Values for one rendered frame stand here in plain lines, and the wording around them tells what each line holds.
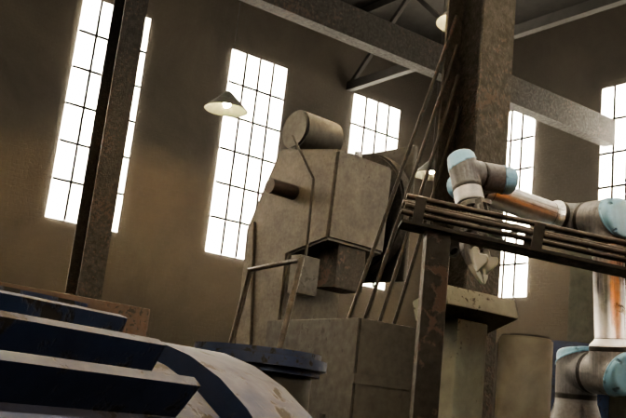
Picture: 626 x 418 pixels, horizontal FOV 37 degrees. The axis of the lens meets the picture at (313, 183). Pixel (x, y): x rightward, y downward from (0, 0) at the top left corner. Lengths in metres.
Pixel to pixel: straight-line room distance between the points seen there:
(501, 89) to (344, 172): 2.31
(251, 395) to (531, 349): 1.65
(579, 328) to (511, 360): 4.03
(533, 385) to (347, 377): 2.97
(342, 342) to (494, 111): 1.59
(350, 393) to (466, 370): 2.80
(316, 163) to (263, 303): 1.24
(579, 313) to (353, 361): 1.75
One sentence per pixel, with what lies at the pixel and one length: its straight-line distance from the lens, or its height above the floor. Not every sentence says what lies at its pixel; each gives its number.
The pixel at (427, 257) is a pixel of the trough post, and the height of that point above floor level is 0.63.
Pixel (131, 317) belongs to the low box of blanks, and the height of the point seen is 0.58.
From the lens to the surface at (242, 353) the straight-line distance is 2.03.
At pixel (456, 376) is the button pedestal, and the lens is 2.21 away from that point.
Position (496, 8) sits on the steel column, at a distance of 5.73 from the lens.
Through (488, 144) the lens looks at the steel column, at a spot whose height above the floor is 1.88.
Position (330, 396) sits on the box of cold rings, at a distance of 5.14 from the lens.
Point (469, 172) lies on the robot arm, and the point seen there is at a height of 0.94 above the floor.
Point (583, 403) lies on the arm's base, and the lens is 2.79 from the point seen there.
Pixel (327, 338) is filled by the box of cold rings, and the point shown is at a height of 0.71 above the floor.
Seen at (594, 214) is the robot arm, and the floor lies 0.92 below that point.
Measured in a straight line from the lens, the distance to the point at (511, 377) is 2.13.
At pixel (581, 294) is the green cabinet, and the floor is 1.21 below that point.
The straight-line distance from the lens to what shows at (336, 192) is 7.49.
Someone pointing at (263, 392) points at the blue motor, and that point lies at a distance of 0.53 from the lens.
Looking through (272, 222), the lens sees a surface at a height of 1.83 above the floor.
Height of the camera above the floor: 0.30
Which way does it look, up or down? 14 degrees up
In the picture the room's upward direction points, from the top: 6 degrees clockwise
